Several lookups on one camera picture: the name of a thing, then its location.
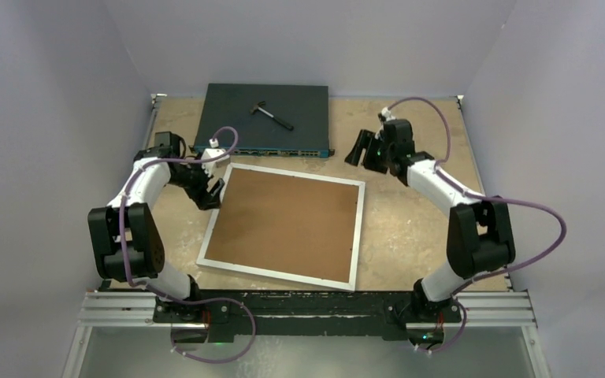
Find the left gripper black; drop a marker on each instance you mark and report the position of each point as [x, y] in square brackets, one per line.
[204, 199]

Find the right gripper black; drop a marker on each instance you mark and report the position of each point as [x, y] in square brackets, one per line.
[364, 142]

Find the brown cardboard backing board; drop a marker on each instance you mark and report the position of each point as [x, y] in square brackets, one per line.
[281, 224]

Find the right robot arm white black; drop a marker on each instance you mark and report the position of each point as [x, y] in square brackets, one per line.
[479, 233]

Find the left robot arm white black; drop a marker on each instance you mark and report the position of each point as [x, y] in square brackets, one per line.
[126, 243]

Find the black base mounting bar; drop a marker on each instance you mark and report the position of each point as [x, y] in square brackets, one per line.
[225, 314]

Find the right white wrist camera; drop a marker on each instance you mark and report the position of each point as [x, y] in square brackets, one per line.
[384, 116]

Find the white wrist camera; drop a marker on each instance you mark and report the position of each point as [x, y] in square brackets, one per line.
[384, 116]
[215, 158]

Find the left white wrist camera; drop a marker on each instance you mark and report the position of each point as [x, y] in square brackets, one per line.
[215, 158]

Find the dark network switch box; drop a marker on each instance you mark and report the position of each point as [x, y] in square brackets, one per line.
[306, 107]

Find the small black-handled hammer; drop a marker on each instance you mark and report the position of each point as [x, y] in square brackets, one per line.
[260, 107]

